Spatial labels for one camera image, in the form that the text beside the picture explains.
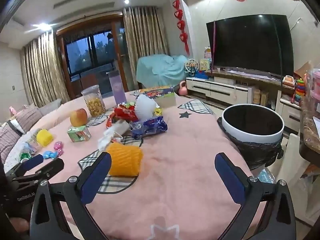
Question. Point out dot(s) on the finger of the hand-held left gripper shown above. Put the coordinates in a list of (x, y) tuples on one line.
[(32, 161), (51, 167)]

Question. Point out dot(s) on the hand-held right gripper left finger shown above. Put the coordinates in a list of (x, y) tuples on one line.
[(96, 180)]

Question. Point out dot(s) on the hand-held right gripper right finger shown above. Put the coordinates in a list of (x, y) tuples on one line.
[(230, 180)]

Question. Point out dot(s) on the large yellow foam fruit net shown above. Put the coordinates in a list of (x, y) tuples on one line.
[(125, 161)]

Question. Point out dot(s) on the white rimmed trash bin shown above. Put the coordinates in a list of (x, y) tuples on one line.
[(257, 153)]

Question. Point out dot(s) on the orange snack wrapper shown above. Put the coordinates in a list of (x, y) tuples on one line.
[(109, 123)]

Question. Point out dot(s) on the red snack bag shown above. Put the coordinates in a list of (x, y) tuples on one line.
[(125, 112)]

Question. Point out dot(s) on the person's left hand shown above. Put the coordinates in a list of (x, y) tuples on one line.
[(18, 225)]

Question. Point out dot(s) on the green wrapped candy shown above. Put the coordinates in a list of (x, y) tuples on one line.
[(25, 156)]

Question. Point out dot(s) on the blue wrapped candy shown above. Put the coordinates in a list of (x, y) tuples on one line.
[(50, 154)]

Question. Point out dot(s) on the pink wrapped candy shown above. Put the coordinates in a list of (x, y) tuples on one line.
[(59, 147)]

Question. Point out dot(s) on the small yellow foam fruit net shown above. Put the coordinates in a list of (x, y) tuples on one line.
[(44, 138)]

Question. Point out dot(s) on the striped pink cushion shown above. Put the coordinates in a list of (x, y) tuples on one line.
[(28, 118), (8, 142)]

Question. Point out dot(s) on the small green carton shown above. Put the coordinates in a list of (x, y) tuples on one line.
[(78, 133)]

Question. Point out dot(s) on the white crumpled tissue packet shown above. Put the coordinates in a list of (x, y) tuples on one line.
[(111, 135)]

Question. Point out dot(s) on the pink printed blanket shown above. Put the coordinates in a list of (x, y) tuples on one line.
[(180, 155)]

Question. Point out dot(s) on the mango fruit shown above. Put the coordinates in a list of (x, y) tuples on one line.
[(78, 117)]

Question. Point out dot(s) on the blue plastic wrapper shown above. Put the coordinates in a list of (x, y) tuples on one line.
[(150, 127)]

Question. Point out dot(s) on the clear popcorn jar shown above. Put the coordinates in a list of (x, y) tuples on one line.
[(94, 103)]

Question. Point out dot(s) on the white foam sheet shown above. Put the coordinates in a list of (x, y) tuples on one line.
[(146, 106)]

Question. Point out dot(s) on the white tv stand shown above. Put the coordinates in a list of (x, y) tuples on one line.
[(220, 91)]

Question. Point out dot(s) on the beige curtain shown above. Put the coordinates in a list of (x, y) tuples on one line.
[(145, 42), (42, 72)]

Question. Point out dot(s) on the green yellow snack pouch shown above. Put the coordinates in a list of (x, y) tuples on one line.
[(158, 111)]

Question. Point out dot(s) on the purple tumbler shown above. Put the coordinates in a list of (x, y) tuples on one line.
[(117, 87)]

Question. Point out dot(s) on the pink kettlebell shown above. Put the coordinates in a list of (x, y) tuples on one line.
[(183, 90)]

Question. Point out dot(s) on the colourful printed box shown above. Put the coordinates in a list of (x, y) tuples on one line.
[(162, 95)]

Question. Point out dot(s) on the toy cash register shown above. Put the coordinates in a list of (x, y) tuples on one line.
[(288, 80)]

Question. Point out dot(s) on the yellow toy house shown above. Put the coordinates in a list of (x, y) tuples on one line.
[(205, 65)]

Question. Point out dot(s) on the ferris wheel toy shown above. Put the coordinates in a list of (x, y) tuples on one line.
[(192, 67)]

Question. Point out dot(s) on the dark framed window door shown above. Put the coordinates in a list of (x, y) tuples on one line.
[(87, 52)]

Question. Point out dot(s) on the teal furniture cover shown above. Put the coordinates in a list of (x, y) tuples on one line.
[(160, 70)]

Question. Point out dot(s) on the pink toy house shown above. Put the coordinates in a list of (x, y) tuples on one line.
[(207, 53)]

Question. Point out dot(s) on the black television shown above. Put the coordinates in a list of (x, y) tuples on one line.
[(250, 42)]

